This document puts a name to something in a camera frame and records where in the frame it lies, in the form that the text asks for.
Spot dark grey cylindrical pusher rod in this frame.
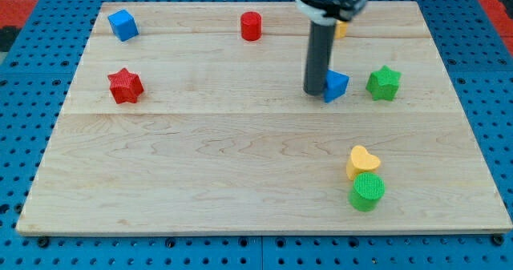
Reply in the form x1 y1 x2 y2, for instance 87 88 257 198
303 22 336 96

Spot blue triangle block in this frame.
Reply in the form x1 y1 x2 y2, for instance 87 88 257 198
323 70 349 103

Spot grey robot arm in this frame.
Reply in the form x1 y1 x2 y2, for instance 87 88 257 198
295 0 369 96

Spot yellow block behind arm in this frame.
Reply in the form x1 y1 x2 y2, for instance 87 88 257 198
334 21 349 39

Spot red cylinder block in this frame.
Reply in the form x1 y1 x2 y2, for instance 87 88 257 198
240 11 262 42

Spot green star block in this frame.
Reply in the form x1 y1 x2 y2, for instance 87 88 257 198
366 66 402 101

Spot yellow heart block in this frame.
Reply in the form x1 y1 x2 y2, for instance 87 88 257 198
346 145 382 180

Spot green cylinder block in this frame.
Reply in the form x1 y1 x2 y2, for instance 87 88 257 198
348 172 386 212

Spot light wooden board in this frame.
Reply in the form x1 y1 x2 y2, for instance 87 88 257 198
16 2 512 237

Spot blue cube block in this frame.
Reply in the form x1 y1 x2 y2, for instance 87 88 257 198
107 10 139 42

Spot red star block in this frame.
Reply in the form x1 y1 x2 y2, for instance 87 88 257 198
107 68 143 104

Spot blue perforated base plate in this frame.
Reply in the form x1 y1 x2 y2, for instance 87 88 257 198
1 0 512 269

